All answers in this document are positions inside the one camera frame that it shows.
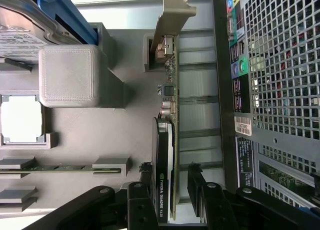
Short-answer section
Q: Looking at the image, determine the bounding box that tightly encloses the green RAM stick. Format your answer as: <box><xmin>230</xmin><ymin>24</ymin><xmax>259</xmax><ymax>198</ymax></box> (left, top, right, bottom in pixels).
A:
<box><xmin>0</xmin><ymin>164</ymin><xmax>123</xmax><ymax>173</ymax></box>

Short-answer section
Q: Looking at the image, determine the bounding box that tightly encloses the grey parts rack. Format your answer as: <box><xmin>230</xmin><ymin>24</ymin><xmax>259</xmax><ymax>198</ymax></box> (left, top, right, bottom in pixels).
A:
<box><xmin>0</xmin><ymin>22</ymin><xmax>181</xmax><ymax>230</ymax></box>

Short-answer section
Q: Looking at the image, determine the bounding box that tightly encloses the open black PC case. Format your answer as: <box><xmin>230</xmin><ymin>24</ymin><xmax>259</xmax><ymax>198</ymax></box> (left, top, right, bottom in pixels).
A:
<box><xmin>211</xmin><ymin>0</ymin><xmax>320</xmax><ymax>230</ymax></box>

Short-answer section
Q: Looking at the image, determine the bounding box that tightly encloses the silver CPU chip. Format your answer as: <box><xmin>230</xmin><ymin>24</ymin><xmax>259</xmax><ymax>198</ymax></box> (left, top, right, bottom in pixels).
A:
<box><xmin>0</xmin><ymin>94</ymin><xmax>44</xmax><ymax>143</ymax></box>

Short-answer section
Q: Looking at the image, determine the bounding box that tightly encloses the silver hard disk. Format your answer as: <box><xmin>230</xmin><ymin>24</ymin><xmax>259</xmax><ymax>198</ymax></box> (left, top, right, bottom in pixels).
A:
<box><xmin>0</xmin><ymin>0</ymin><xmax>83</xmax><ymax>63</ymax></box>

